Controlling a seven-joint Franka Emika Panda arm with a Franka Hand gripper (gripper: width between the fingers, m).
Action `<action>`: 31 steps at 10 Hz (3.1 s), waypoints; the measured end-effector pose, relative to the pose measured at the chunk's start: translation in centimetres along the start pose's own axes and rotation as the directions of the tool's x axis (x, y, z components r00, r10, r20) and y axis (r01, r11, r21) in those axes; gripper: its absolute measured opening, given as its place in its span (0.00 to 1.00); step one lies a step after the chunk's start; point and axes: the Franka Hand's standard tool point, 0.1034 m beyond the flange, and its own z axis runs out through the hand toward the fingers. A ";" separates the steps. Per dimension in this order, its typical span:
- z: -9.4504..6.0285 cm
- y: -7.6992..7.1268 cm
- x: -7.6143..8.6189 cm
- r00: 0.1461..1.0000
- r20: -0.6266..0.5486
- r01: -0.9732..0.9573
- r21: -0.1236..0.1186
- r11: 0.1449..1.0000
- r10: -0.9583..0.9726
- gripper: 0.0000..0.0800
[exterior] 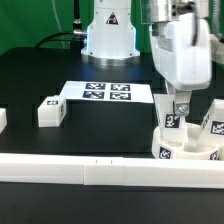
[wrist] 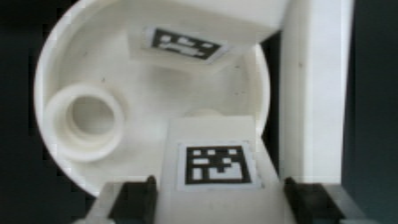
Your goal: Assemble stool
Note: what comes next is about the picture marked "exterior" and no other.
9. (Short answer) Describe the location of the white U-shaped fence wall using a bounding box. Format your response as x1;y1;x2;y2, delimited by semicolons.
0;153;224;189

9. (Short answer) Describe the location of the green backdrop curtain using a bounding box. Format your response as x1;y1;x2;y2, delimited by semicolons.
0;0;224;55

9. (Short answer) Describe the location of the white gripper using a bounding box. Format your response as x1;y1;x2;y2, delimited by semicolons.
149;13;212;117

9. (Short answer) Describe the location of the white block at left edge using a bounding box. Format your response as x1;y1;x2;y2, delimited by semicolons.
0;108;7;134

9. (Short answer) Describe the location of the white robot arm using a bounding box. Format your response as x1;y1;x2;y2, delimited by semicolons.
81;0;224;116

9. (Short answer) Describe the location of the black cable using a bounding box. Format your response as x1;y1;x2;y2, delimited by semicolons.
34;0;88;49

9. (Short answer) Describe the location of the white sheet with tags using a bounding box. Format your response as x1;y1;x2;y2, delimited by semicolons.
60;81;153;104

